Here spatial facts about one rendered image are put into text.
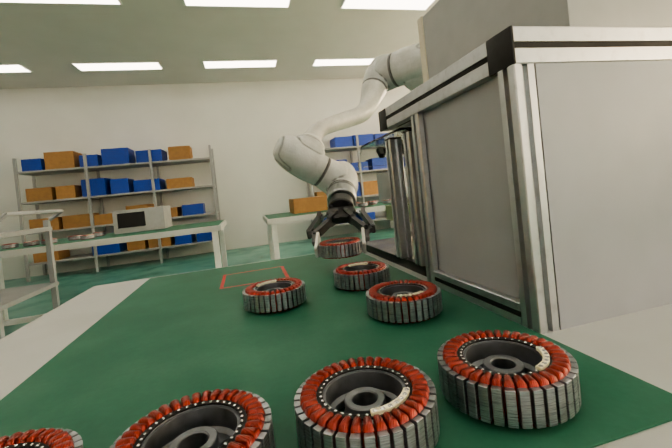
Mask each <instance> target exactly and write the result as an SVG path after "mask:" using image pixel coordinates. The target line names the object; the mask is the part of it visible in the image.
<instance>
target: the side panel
mask: <svg viewBox="0 0 672 448"><path fill-rule="evenodd" d="M497 73H498V76H497V77H495V78H493V79H491V80H489V81H487V82H485V83H483V84H481V85H479V86H477V87H474V88H472V89H470V90H468V91H466V92H464V93H462V94H460V95H458V96H456V97H454V98H452V99H450V100H448V101H446V102H444V103H442V104H440V105H438V106H436V107H434V108H432V109H430V110H428V111H426V112H424V113H416V114H414V115H412V116H410V118H411V128H412V138H413V147H414V157H415V167H416V177H417V186H418V196H419V206H420V216H421V226H422V235H423V245H424V255H425V265H426V274H427V282H431V283H433V284H435V285H437V286H439V287H440V288H441V289H443V290H446V291H448V292H450V293H452V294H454V295H457V296H459V297H461V298H463V299H465V300H468V301H470V302H472V303H474V304H476V305H479V306H481V307H483V308H485V309H487V310H490V311H492V312H494V313H496V314H498V315H501V316H503V317H505V318H507V319H509V320H512V321H514V322H516V323H518V324H520V325H523V326H525V327H527V328H529V329H532V328H533V330H534V331H536V332H538V333H540V334H546V333H548V330H550V331H553V332H554V331H558V330H560V327H559V317H558V307H557V296H556V286H555V276H554V265H553V255H552V245H551V234H550V224H549V214H548V203H547V193H546V183H545V172H544V162H543V152H542V142H541V131H540V121H539V111H538V100H537V90H536V80H535V69H534V63H530V64H525V65H523V66H522V64H512V65H510V66H508V67H507V69H505V70H501V71H499V72H497Z"/></svg>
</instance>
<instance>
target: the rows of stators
mask: <svg viewBox="0 0 672 448"><path fill-rule="evenodd" d="M437 360H438V370H439V379H440V388H441V390H442V393H443V395H444V396H445V398H446V399H447V400H448V402H451V404H452V405H453V406H454V407H455V408H459V410H460V411H461V412H463V413H465V414H468V415H469V416H471V417H473V418H475V419H478V420H481V421H483V422H486V423H489V424H492V423H493V422H494V425H497V426H501V427H505V425H506V421H507V424H508V427H509V428H513V429H515V428H517V429H519V425H520V427H521V428H523V429H533V427H534V428H536V429H540V428H546V427H549V426H550V427H552V426H556V425H558V423H561V424H562V423H564V422H567V421H568V419H572V418H573V417H574V416H575V414H577V413H578V412H579V410H580V408H581V390H580V380H579V370H578V364H577V361H576V360H575V358H573V356H572V355H571V354H570V353H568V352H567V351H566V350H565V349H564V348H560V346H558V345H557V344H554V343H553V342H551V341H547V340H546V339H544V338H539V337H537V336H536V335H529V334H527V333H522V334H521V333H519V332H518V331H513V332H512V334H511V332H510V331H509V330H504V331H503V335H502V333H501V331H500V330H498V329H496V330H494V331H493V332H492V331H491V330H489V329H487V330H485V331H482V330H478V331H476V332H474V331H470V332H469V333H463V334H462V335H457V336H456V337H453V338H451V340H447V341H446V342H445V343H443V344H442V345H441V347H440V348H439V349H438V352H437ZM356 362H357V363H356ZM180 403H181V404H180ZM343 408H345V410H344V412H339V411H340V410H341V409H343ZM294 410H295V419H296V428H297V437H298V443H299V447H300V448H434V446H436V445H437V442H438V437H439V435H440V424H439V414H438V405H437V395H436V388H435V385H434V383H433V381H432V380H431V378H430V377H429V376H428V375H427V376H426V373H425V372H423V371H422V370H421V371H420V369H419V368H417V367H415V366H412V365H411V364H408V363H406V362H404V361H399V360H397V359H390V358H388V357H386V358H382V357H379V356H377V357H375V359H374V357H371V356H368V357H366V361H365V360H364V358H363V357H358V358H357V361H355V359H354V358H349V359H348V360H347V362H346V361H345V360H341V361H339V362H338V363H335V362H334V363H332V364H331V365H329V366H325V367H324V368H322V369H320V370H318V371H317V372H315V373H313V374H312V375H311V377H310V376H309V377H308V378H307V379H306V380H305V382H303V383H302V384H301V385H300V388H298V390H297V392H296V395H295V397H294ZM518 422H519V423H518ZM0 448H83V440H82V437H81V436H80V435H78V433H77V432H75V431H72V430H70V429H64V428H39V429H37V430H34V429H29V430H27V431H26V432H16V433H14V434H12V435H11V436H6V435H5V436H2V437H0ZM110 448H275V440H274V431H273V422H272V413H271V409H270V407H269V405H268V403H267V402H265V400H264V399H263V398H262V397H260V396H259V395H257V394H255V393H254V394H252V392H249V391H244V390H238V389H228V388H225V389H215V390H212V391H210V390H205V391H204V392H203V393H202V395H201V393H200V392H196V393H194V394H192V400H190V396H189V395H185V396H183V397H182V398H181V399H180V402H179V400H177V399H175V400H172V401H171V402H170V403H169V404H168V405H167V404H163V405H161V406H160V407H159V408H158V409H156V410H152V411H151V412H150V413H149V414H147V415H146V416H143V417H141V418H140V419H139V420H138V421H137V422H135V423H134V424H132V425H131V426H130V427H129V428H128V429H127V430H125V431H124V432H123V435H122V436H119V437H118V438H117V439H116V440H115V441H114V445H111V446H110Z"/></svg>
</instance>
